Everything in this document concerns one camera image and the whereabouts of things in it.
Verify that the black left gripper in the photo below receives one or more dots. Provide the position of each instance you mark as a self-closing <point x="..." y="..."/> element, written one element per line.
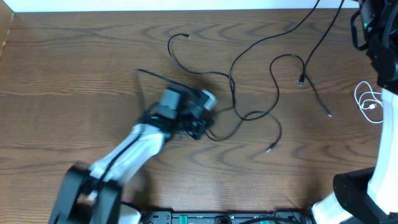
<point x="204" y="121"/>

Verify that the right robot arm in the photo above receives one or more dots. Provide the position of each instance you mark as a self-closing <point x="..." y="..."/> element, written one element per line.
<point x="370" y="195"/>

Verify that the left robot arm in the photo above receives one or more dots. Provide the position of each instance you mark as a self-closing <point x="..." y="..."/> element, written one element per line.
<point x="92" y="194"/>

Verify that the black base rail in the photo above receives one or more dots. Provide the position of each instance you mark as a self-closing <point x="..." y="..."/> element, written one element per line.
<point x="233" y="217"/>

